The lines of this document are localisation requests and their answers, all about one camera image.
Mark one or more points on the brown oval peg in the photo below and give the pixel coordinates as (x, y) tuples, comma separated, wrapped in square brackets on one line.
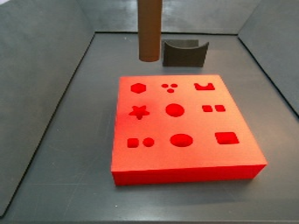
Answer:
[(150, 29)]

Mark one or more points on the red foam shape board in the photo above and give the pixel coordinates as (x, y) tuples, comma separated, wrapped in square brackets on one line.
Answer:
[(181, 132)]

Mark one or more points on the dark curved foam block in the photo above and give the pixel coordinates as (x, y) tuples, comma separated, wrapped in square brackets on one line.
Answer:
[(185, 53)]

